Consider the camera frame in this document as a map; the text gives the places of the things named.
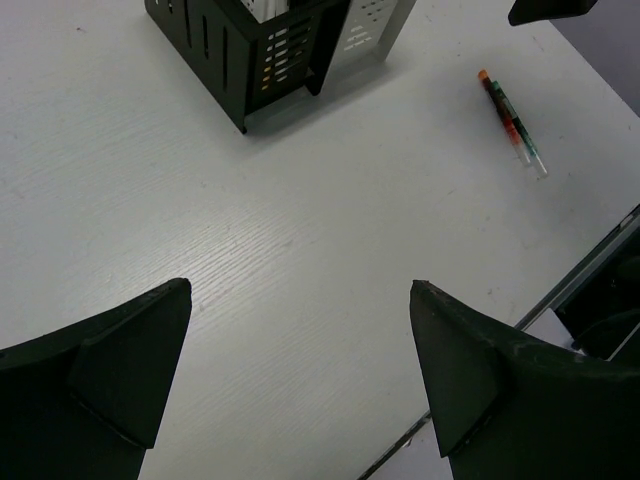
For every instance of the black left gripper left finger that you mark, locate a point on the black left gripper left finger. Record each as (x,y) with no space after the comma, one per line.
(87,401)

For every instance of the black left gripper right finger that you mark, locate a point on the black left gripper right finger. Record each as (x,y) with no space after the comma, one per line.
(506,405)

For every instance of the green capped marker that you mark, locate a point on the green capped marker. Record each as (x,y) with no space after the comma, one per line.
(530,146)

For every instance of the orange capped marker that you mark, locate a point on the orange capped marker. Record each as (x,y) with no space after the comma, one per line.
(505,117)

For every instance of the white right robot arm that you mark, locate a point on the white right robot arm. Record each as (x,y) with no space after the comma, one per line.
(529,11)

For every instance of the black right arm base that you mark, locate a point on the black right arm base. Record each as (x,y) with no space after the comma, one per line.
(605,308)

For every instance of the black slotted organizer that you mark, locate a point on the black slotted organizer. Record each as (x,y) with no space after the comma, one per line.
(247,65)

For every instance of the white slotted organizer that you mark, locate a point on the white slotted organizer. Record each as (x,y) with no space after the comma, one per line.
(371,27)

